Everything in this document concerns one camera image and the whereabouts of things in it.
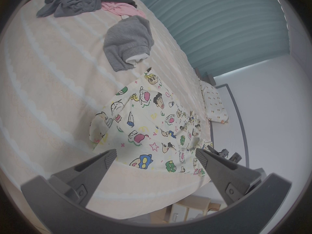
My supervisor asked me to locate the grey and white garment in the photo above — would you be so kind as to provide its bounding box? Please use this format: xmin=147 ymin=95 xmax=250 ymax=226
xmin=103 ymin=16 xmax=155 ymax=72

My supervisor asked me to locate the blue-green curtain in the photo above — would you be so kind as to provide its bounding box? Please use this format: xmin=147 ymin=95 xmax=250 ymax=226
xmin=117 ymin=0 xmax=292 ymax=78

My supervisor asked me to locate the bed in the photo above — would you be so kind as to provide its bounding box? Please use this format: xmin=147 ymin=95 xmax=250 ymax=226
xmin=0 ymin=0 xmax=249 ymax=220

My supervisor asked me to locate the white printed pyjama top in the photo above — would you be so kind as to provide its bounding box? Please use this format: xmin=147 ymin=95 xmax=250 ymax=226
xmin=89 ymin=67 xmax=215 ymax=177

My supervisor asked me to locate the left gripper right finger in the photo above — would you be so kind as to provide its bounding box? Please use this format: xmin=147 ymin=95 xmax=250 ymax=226
xmin=195 ymin=148 xmax=262 ymax=206

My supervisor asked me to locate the white printed pillow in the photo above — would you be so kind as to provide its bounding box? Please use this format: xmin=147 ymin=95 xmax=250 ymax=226
xmin=200 ymin=79 xmax=230 ymax=125

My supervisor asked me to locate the pile of clothes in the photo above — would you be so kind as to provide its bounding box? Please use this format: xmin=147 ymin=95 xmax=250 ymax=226
xmin=36 ymin=0 xmax=137 ymax=18

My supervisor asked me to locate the pink garment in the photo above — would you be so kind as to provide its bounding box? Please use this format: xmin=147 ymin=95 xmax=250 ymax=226
xmin=101 ymin=1 xmax=147 ymax=19

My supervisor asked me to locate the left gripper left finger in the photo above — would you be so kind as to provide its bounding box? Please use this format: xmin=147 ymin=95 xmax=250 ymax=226
xmin=50 ymin=149 xmax=117 ymax=208

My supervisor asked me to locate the pale wooden small table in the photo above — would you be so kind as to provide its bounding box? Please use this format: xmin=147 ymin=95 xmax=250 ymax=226
xmin=150 ymin=195 xmax=221 ymax=225

